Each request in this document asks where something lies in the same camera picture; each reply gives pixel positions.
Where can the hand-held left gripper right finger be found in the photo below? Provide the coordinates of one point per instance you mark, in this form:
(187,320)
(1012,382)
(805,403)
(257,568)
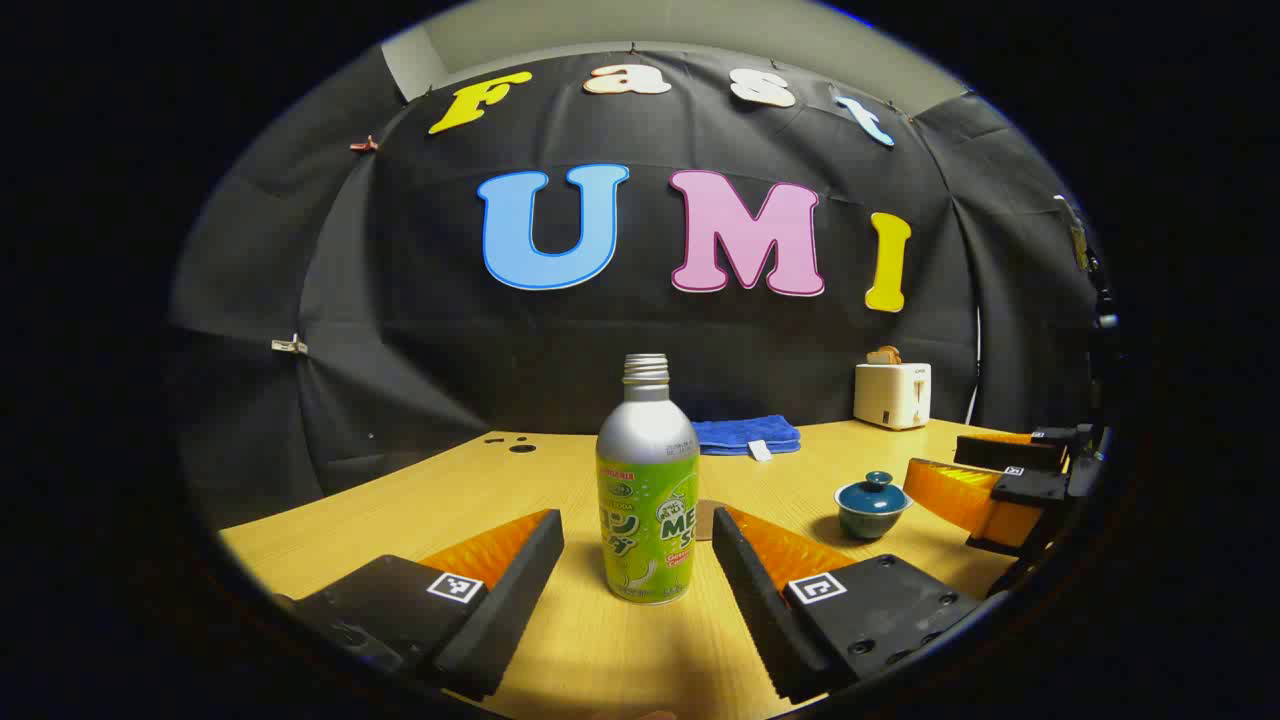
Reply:
(755,610)

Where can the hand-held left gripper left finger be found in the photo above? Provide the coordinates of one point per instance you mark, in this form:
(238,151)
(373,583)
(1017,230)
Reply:
(505,600)

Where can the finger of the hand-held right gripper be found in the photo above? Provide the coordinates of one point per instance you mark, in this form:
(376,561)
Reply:
(960,495)
(1010,452)

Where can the teal teacup lid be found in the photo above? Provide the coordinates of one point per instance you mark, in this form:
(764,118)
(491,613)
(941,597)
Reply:
(875,492)

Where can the teal teacup white inside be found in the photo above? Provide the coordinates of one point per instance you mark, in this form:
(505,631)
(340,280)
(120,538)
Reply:
(870,522)

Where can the round brown coaster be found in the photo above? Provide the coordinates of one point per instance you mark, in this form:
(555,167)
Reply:
(708,520)

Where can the silver water bottle green label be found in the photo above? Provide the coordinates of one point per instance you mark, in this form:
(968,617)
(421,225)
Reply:
(648,470)

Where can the white toaster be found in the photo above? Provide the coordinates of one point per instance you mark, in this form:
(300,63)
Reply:
(890,395)

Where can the toast slice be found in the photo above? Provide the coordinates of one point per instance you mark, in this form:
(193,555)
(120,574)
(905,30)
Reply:
(884,355)

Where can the blue folded towel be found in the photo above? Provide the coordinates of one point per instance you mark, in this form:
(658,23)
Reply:
(745,433)

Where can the black backdrop cloth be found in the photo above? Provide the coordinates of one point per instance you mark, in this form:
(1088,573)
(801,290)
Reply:
(450,380)

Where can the wooden clip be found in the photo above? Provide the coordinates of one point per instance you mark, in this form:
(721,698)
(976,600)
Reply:
(290,346)

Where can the red clip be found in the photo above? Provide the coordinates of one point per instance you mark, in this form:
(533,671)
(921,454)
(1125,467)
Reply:
(365,145)

